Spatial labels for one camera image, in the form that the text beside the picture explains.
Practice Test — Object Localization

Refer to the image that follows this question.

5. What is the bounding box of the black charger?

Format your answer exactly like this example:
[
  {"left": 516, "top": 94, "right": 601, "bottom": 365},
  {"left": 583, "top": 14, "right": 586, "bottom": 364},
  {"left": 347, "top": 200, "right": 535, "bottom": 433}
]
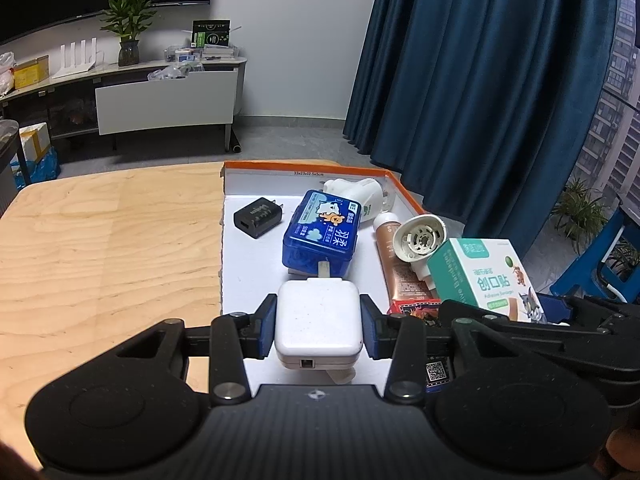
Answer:
[{"left": 233, "top": 198, "right": 285, "bottom": 240}]

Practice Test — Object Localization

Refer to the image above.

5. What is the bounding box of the clear plastic organizer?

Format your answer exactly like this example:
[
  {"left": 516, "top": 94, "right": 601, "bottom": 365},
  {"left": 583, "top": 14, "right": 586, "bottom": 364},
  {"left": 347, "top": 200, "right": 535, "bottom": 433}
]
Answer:
[{"left": 163, "top": 43, "right": 236, "bottom": 64}]

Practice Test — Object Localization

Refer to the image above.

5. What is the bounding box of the yellow box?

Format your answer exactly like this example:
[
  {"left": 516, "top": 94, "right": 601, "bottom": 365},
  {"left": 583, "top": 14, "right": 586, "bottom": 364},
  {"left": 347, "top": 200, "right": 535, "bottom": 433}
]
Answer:
[{"left": 13, "top": 54, "right": 51, "bottom": 91}]

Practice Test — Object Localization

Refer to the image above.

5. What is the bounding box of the white cube charger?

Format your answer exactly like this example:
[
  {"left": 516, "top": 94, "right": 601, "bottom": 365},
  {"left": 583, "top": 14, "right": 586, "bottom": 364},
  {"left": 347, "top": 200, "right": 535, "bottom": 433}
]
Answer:
[{"left": 273, "top": 279, "right": 364, "bottom": 372}]

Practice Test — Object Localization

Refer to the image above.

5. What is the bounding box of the white router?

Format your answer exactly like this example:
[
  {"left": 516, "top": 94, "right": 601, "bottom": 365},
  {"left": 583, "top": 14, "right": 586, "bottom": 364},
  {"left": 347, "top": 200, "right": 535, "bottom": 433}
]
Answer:
[{"left": 52, "top": 39, "right": 99, "bottom": 80}]

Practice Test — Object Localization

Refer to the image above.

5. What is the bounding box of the black green box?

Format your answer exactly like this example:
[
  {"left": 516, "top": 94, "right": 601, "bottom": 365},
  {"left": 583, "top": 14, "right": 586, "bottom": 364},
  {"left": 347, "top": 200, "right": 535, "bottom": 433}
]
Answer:
[{"left": 192, "top": 18, "right": 232, "bottom": 50}]

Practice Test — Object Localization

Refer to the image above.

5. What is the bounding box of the green bandage box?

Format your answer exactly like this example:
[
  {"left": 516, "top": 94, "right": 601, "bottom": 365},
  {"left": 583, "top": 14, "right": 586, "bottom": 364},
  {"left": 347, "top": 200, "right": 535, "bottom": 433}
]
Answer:
[{"left": 426, "top": 237, "right": 547, "bottom": 324}]

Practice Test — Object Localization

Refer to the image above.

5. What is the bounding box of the white leaf-logo plug-in device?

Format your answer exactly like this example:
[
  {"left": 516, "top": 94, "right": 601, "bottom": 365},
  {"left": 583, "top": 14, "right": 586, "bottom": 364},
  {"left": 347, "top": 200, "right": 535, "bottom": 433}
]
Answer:
[{"left": 322, "top": 177, "right": 397, "bottom": 224}]

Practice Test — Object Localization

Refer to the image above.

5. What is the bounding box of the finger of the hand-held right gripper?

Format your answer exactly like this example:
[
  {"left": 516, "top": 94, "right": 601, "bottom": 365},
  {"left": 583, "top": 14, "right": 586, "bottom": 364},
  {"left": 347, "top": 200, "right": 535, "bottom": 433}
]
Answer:
[
  {"left": 537, "top": 293, "right": 576, "bottom": 326},
  {"left": 438, "top": 298, "right": 613, "bottom": 337}
]

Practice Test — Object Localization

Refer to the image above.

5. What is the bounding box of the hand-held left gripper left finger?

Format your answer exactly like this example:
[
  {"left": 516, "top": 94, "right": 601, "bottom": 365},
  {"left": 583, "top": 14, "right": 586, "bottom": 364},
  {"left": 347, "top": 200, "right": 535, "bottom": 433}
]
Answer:
[{"left": 107, "top": 294, "right": 279, "bottom": 407}]

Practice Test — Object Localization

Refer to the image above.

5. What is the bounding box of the blue stool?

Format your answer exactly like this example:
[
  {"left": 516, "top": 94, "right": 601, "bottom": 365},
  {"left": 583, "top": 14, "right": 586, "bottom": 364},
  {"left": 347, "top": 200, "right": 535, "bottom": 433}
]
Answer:
[{"left": 549, "top": 204, "right": 640, "bottom": 307}]

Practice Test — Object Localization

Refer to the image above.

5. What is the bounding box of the blue plastic floss box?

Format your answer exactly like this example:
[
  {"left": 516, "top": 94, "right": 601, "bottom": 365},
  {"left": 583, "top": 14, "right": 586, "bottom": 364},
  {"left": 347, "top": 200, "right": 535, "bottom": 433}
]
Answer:
[{"left": 282, "top": 189, "right": 362, "bottom": 279}]

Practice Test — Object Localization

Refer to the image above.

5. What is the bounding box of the thin-leaf potted plant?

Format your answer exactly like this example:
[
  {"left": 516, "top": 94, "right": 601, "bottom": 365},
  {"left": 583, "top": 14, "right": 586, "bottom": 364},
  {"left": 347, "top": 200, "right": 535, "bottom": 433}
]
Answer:
[{"left": 549, "top": 177, "right": 611, "bottom": 257}]

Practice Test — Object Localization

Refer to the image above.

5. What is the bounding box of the blue plastic bag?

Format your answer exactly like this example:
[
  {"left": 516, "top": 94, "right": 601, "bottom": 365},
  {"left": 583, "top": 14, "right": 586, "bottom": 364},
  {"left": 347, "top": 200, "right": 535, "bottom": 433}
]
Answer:
[{"left": 9, "top": 147, "right": 62, "bottom": 186}]

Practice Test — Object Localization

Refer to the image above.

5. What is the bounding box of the television cabinet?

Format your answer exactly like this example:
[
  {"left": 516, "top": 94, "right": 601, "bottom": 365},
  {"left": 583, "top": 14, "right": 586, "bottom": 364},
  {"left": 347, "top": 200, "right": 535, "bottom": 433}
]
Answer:
[{"left": 0, "top": 54, "right": 250, "bottom": 154}]

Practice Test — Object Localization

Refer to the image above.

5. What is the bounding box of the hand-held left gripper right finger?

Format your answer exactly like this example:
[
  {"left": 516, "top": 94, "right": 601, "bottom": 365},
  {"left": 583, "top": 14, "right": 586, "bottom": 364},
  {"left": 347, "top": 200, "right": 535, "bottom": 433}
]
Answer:
[{"left": 359, "top": 294, "right": 526, "bottom": 405}]

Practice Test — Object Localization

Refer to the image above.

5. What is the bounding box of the white cardboard box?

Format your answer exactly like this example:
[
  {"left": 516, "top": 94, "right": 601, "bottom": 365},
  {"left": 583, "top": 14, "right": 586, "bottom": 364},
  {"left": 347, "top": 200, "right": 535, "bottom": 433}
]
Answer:
[{"left": 18, "top": 122, "right": 51, "bottom": 164}]

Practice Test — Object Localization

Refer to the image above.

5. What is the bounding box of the playing card box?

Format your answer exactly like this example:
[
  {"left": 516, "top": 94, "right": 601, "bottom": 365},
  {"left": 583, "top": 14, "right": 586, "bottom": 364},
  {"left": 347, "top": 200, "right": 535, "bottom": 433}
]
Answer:
[{"left": 387, "top": 297, "right": 457, "bottom": 394}]

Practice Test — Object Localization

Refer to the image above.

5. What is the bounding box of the white cone plug-in device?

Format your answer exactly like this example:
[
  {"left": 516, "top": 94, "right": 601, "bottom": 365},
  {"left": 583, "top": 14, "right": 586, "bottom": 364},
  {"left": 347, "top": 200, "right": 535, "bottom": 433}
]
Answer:
[{"left": 392, "top": 213, "right": 449, "bottom": 294}]

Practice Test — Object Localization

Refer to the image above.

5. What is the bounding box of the orange cardboard box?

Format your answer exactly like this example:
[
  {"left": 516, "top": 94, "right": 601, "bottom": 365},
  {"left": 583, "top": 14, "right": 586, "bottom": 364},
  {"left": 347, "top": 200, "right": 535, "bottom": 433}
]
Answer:
[{"left": 218, "top": 159, "right": 432, "bottom": 397}]

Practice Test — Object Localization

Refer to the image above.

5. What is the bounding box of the blue curtain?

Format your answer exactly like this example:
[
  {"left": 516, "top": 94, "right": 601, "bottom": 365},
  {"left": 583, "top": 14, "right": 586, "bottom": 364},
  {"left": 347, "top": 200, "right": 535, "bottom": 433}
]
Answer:
[{"left": 342, "top": 0, "right": 621, "bottom": 262}]

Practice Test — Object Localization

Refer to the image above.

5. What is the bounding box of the clear plastic bag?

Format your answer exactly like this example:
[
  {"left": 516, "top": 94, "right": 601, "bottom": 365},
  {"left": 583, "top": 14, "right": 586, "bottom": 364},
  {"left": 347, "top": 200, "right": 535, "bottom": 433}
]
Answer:
[{"left": 147, "top": 62, "right": 201, "bottom": 82}]

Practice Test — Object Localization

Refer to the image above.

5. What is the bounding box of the dark glass table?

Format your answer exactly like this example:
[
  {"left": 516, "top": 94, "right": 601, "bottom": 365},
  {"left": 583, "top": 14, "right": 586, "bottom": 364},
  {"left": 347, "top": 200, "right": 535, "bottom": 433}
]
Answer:
[{"left": 0, "top": 119, "right": 21, "bottom": 207}]

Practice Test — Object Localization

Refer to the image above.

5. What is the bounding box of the rose gold bottle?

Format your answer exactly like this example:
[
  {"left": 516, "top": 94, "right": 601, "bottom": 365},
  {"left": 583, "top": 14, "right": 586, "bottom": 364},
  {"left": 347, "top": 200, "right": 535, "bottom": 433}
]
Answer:
[{"left": 372, "top": 211, "right": 442, "bottom": 314}]

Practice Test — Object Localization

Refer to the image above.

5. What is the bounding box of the white plastic bag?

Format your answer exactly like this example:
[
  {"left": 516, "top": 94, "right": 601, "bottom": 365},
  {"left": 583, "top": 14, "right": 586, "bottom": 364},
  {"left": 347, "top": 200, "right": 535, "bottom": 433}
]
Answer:
[{"left": 0, "top": 52, "right": 16, "bottom": 99}]

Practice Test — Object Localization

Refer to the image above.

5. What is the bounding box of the potted bamboo plant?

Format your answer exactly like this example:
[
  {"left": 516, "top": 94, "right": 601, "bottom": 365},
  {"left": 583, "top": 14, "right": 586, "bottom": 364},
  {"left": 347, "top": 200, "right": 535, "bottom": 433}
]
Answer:
[{"left": 99, "top": 0, "right": 171, "bottom": 69}]

